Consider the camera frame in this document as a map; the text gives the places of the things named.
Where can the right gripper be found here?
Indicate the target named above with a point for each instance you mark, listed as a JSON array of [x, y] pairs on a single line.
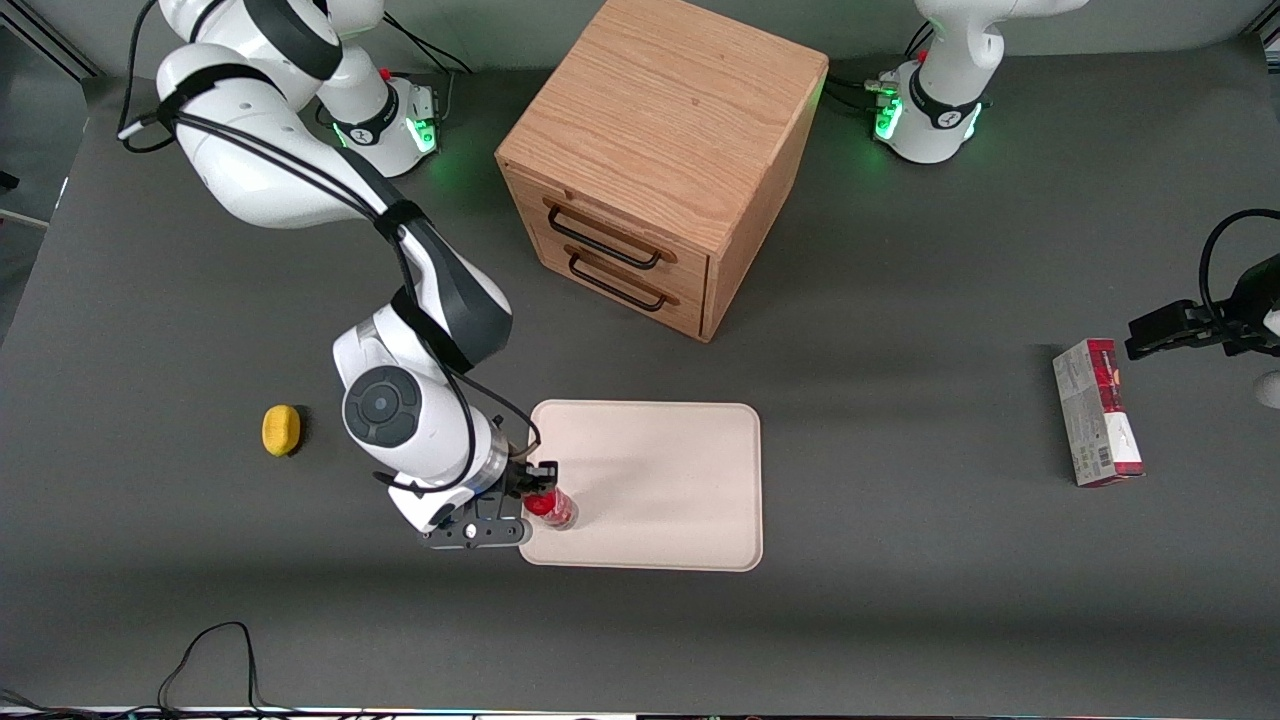
[[519, 478]]

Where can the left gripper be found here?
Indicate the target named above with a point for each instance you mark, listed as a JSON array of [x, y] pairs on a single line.
[[1252, 301]]

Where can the red coke bottle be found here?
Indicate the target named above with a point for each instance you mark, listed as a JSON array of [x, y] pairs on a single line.
[[552, 508]]

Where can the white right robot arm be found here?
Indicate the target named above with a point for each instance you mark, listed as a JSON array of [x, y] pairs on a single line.
[[270, 160]]

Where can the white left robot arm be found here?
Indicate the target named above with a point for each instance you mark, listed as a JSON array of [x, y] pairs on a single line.
[[945, 90]]

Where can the beige rectangular tray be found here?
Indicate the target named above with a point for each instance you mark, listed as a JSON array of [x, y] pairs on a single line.
[[660, 485]]

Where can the grey and red carton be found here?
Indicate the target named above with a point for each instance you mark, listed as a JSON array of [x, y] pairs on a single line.
[[1095, 410]]

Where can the wooden drawer front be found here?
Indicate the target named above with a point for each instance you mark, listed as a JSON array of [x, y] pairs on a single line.
[[690, 310], [625, 225]]

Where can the yellow lemon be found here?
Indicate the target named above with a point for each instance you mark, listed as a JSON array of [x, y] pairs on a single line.
[[281, 430]]

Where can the wooden drawer cabinet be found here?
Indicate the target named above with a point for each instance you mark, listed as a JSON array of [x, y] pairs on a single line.
[[670, 110]]

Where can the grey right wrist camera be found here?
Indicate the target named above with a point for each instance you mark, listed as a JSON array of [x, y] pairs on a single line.
[[475, 532]]

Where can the aluminium frame rail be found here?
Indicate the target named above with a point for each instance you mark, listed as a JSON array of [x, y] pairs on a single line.
[[45, 45]]

